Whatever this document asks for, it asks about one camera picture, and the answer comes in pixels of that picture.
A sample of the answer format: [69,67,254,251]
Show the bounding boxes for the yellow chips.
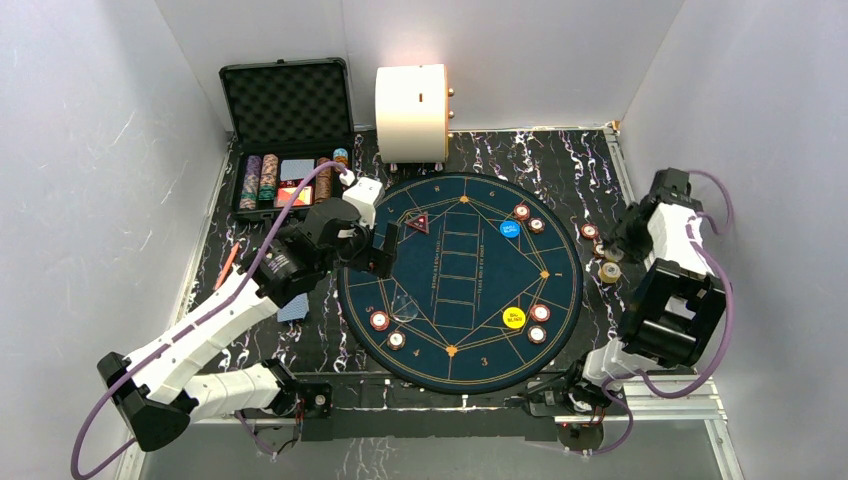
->
[604,247,625,262]

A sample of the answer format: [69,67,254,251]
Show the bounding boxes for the red poker chip stack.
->
[580,223,599,241]

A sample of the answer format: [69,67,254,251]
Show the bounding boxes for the yellow poker chip stack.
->
[598,262,622,284]

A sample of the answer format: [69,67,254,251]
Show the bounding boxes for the clear dealer button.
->
[391,294,420,324]

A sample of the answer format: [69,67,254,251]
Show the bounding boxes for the red chips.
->
[369,311,390,331]
[513,204,531,222]
[529,304,551,323]

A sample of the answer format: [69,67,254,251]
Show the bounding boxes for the brown chips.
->
[527,325,547,344]
[526,218,546,234]
[386,331,406,351]

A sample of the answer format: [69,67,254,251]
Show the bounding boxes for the blue playing card deck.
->
[276,294,309,323]

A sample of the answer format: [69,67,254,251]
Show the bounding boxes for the blue small blind button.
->
[499,220,521,239]

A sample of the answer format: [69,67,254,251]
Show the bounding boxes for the yellow big blind button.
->
[502,306,527,330]

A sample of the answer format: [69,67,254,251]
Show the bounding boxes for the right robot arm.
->
[520,168,726,417]

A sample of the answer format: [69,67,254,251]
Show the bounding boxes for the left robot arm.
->
[97,191,397,452]

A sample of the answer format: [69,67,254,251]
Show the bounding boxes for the red triangular all-in marker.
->
[405,212,429,235]

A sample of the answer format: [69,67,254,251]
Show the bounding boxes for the brown chip row in case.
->
[314,167,333,204]

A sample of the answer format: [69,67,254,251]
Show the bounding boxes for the red card box in case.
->
[275,185,313,208]

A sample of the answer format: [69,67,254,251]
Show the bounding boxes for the orange blue chip stack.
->
[332,148,350,168]

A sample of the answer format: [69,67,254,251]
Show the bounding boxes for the round blue poker mat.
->
[336,173,584,394]

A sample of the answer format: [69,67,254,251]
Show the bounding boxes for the card deck in case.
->
[278,159,315,182]

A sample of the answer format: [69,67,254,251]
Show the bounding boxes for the pink green chip row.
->
[257,154,279,202]

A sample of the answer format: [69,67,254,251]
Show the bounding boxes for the purple chip row in case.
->
[239,155,262,210]

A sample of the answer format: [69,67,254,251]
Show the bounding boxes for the orange pen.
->
[213,242,241,291]

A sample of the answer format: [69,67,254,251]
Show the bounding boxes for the white cylindrical device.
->
[374,64,454,172]

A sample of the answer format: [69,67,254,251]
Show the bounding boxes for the black chip carrying case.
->
[218,57,354,223]

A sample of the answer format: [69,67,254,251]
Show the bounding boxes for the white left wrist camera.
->
[340,171,385,229]

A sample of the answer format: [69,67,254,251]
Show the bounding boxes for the aluminium frame rail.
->
[599,125,745,480]

